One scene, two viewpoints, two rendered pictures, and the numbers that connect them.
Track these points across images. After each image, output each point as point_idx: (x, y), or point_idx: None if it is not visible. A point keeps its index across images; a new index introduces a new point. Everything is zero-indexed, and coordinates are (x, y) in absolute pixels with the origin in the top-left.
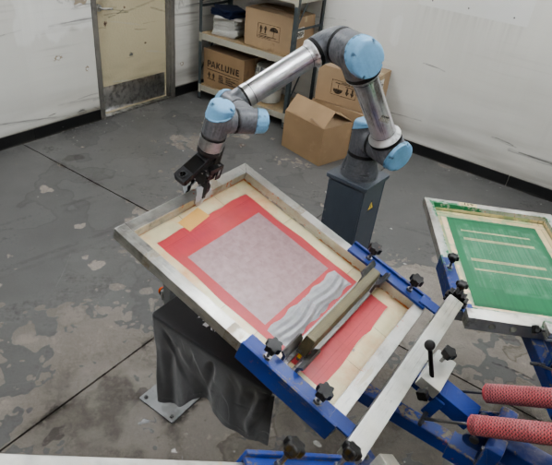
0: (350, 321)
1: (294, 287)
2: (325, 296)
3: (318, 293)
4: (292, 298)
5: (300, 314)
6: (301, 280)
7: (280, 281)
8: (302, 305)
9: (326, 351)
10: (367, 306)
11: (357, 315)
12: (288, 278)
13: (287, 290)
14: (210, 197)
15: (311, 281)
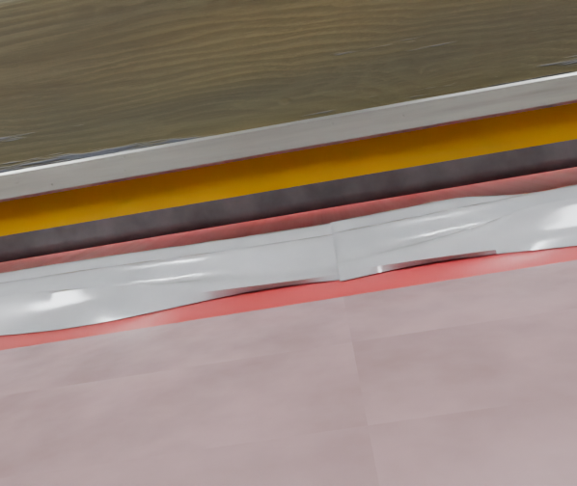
0: (221, 229)
1: (285, 341)
2: (145, 256)
3: (167, 258)
4: (500, 278)
5: (560, 196)
6: (37, 388)
7: (476, 441)
8: (454, 232)
9: (544, 173)
10: (26, 258)
11: (137, 241)
12: (166, 450)
13: (463, 331)
14: None
15: None
